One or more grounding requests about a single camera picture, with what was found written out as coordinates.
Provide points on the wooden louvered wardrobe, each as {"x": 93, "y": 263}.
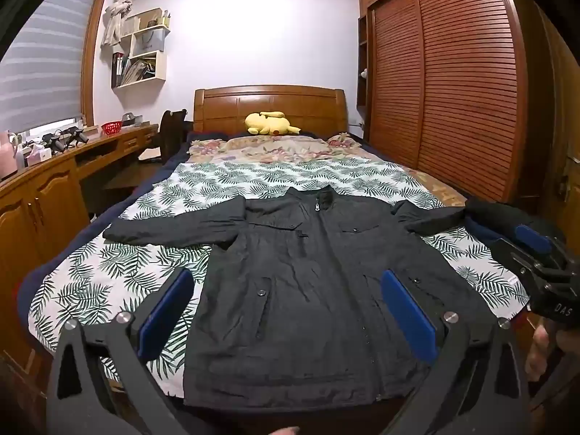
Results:
{"x": 462, "y": 77}

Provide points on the pink bottle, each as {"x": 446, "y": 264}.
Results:
{"x": 8, "y": 158}

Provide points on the grey window blind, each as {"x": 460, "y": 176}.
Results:
{"x": 40, "y": 63}

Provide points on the grey paper bag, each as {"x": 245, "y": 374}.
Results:
{"x": 152, "y": 41}

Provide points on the beige tied curtain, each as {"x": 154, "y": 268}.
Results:
{"x": 115, "y": 18}

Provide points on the grey metal pot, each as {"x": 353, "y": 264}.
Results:
{"x": 131, "y": 119}

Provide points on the dark wooden chair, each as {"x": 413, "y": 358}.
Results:
{"x": 170, "y": 133}

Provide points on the black jacket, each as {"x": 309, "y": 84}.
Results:
{"x": 308, "y": 303}

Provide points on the yellow plush toy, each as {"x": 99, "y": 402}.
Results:
{"x": 267, "y": 123}

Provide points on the wooden window frame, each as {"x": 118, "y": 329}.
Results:
{"x": 93, "y": 54}

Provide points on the wooden bed headboard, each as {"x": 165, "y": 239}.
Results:
{"x": 217, "y": 108}

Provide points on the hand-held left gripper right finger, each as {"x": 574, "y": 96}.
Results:
{"x": 408, "y": 317}

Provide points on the floral blanket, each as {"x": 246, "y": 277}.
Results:
{"x": 272, "y": 147}

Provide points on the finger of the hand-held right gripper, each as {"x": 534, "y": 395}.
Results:
{"x": 534, "y": 238}
{"x": 514, "y": 256}

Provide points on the black binders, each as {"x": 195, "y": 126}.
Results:
{"x": 118, "y": 69}

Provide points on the orange patterned blanket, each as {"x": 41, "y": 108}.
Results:
{"x": 446, "y": 190}

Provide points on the person's right hand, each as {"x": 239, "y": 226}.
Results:
{"x": 538, "y": 353}

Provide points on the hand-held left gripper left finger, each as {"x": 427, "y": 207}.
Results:
{"x": 165, "y": 317}

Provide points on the wooden desk with cabinets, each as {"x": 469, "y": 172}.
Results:
{"x": 45, "y": 208}

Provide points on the leaf-print bed sheet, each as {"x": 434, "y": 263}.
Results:
{"x": 149, "y": 190}

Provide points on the dark cloth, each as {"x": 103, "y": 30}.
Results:
{"x": 494, "y": 210}

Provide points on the white wall shelf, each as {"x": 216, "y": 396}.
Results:
{"x": 159, "y": 61}

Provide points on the black gadget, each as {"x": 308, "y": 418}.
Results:
{"x": 77, "y": 136}
{"x": 55, "y": 142}

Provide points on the red bowl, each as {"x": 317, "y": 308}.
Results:
{"x": 111, "y": 128}

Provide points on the pink tissue box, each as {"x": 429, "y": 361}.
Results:
{"x": 38, "y": 157}

